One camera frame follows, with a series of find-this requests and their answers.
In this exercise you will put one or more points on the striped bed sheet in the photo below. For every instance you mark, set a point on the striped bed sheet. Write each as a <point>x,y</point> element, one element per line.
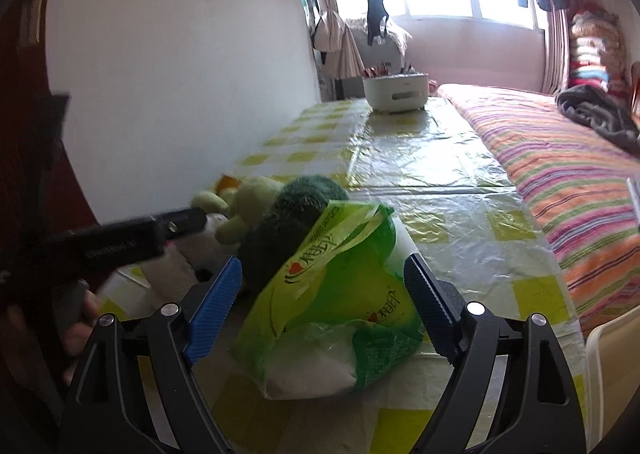
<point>565,194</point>

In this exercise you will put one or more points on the black hanging garment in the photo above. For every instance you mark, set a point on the black hanging garment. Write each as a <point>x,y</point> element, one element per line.
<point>376,9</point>

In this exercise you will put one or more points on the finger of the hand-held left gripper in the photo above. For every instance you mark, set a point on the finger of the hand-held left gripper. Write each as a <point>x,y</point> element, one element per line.
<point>182,224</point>

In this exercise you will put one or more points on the dark red door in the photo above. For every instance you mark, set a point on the dark red door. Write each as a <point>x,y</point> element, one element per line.
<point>30,84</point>

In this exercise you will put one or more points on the white plastic basket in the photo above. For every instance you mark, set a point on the white plastic basket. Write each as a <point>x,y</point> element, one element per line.
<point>395,92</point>

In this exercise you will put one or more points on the grey blanket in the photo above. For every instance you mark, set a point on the grey blanket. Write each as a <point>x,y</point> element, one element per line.
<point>595,112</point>

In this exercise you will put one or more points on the pink striped curtain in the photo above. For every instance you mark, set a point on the pink striped curtain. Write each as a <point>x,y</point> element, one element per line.
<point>555,49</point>

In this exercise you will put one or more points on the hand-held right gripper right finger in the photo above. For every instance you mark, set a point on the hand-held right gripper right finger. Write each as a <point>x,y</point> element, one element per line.
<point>429,306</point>

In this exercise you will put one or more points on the green plastic bag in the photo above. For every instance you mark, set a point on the green plastic bag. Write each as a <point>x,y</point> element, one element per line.
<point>330,304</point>

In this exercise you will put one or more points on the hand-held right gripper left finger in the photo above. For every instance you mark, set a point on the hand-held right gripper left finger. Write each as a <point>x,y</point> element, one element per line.
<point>215,309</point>

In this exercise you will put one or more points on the beige tied curtain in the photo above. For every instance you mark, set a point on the beige tied curtain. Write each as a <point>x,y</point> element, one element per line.
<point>330,24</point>

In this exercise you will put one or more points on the yellow checked plastic tablecloth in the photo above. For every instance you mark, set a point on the yellow checked plastic tablecloth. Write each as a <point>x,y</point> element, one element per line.
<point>435,174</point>

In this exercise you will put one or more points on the green plush toy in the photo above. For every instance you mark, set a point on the green plush toy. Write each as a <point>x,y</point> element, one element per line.
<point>280,219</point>

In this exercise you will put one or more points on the white plastic chair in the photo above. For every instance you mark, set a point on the white plastic chair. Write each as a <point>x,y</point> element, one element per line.
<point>612,374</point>

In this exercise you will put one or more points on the person's left hand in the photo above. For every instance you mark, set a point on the person's left hand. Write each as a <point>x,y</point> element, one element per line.
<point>80,329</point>

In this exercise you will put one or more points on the stack of folded blankets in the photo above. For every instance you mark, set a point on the stack of folded blankets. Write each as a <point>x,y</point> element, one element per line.
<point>595,54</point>

